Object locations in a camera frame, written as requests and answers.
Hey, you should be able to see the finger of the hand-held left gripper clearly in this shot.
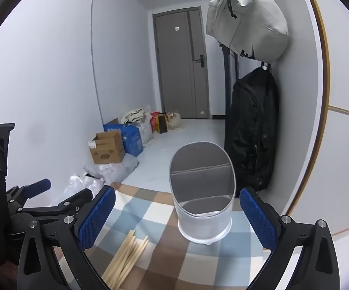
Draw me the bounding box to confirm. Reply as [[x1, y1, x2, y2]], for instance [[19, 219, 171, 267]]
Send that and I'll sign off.
[[8, 179, 52, 208], [20, 188, 93, 218]]

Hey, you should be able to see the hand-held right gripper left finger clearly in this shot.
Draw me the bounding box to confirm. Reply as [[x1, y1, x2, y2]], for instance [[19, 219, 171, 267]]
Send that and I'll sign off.
[[17, 185, 116, 290]]

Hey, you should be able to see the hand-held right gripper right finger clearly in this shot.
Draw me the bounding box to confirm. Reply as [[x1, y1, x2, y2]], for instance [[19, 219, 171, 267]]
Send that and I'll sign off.
[[239, 187, 340, 290]]

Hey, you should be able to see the pile of wooden chopsticks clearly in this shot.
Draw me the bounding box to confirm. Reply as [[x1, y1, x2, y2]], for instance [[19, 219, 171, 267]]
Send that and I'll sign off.
[[101, 230, 149, 290]]

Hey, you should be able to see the translucent white utensil holder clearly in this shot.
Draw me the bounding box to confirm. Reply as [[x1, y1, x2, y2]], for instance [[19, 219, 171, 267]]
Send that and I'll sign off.
[[169, 141, 237, 245]]

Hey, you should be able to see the brown cardboard box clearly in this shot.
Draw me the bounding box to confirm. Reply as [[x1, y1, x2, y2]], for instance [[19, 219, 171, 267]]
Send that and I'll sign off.
[[88, 130, 126, 164]]

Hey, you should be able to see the checked blue brown cloth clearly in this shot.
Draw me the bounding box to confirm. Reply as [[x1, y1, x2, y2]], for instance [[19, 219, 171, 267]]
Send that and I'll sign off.
[[54, 183, 287, 290]]

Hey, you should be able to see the blue cardboard box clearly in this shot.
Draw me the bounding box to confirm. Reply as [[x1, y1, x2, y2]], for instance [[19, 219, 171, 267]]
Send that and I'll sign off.
[[103, 120, 144, 158]]

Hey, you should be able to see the black backpack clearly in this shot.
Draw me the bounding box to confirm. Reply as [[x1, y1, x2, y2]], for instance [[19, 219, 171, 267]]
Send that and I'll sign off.
[[224, 66, 279, 192]]

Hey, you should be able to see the white printed plastic bag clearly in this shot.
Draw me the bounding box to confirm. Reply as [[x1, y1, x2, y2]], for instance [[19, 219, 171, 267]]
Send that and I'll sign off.
[[137, 106, 154, 144]]

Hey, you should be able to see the beige cloth bag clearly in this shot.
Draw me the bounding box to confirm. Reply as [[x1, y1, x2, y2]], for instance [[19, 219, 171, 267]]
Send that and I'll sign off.
[[121, 108, 146, 124]]

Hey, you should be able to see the black yellow paper bag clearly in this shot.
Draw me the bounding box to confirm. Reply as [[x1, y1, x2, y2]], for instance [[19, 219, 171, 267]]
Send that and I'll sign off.
[[156, 113, 168, 134]]

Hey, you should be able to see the beige plastic bag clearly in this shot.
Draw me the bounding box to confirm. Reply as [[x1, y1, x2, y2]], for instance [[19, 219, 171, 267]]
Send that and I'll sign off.
[[166, 112, 182, 130]]

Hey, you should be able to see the grey door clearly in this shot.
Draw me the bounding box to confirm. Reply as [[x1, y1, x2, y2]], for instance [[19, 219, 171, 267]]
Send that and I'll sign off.
[[153, 6, 211, 120]]

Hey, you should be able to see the light grey backpack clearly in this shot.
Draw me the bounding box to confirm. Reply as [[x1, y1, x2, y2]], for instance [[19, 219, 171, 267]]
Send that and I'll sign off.
[[205, 0, 290, 62]]

